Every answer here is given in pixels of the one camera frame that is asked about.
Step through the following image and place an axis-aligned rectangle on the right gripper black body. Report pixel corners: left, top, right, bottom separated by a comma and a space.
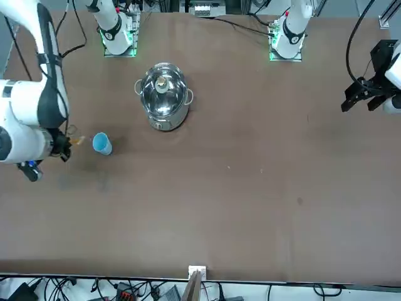
49, 127, 72, 163

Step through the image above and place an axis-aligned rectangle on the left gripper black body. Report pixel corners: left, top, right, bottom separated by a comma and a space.
360, 40, 397, 91

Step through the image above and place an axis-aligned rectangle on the blue plastic cup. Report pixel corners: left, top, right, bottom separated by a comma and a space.
92, 132, 113, 156

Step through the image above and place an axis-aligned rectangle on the stainless steel pot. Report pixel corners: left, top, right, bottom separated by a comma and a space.
134, 61, 194, 132

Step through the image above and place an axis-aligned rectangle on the gray bottle with tan cap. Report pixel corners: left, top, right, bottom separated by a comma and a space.
155, 76, 169, 95

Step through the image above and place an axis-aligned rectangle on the black power brick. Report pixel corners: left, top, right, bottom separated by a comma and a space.
6, 281, 39, 301

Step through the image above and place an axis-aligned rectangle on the black hub with red ports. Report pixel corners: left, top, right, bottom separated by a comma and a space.
114, 281, 139, 301

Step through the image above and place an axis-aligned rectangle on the white power strip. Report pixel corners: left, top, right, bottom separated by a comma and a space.
189, 0, 226, 18

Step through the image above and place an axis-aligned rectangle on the dark gray electronic device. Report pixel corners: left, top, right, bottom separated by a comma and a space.
162, 284, 182, 301

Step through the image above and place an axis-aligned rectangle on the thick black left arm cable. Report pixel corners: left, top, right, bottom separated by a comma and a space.
345, 0, 377, 84

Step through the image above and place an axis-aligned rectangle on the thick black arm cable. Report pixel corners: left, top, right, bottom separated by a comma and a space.
345, 0, 377, 84
36, 3, 70, 95

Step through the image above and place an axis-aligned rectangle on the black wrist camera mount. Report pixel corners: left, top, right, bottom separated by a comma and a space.
16, 159, 44, 183

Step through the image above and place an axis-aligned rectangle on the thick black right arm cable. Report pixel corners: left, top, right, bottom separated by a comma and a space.
36, 3, 70, 95

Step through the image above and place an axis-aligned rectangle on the black cable with gray sleeve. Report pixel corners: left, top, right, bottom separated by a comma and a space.
60, 0, 88, 59

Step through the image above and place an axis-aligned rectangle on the black cable across table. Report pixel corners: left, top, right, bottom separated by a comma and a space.
199, 14, 274, 36

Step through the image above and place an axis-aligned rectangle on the short aluminium profile post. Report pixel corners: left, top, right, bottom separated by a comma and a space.
187, 265, 208, 280

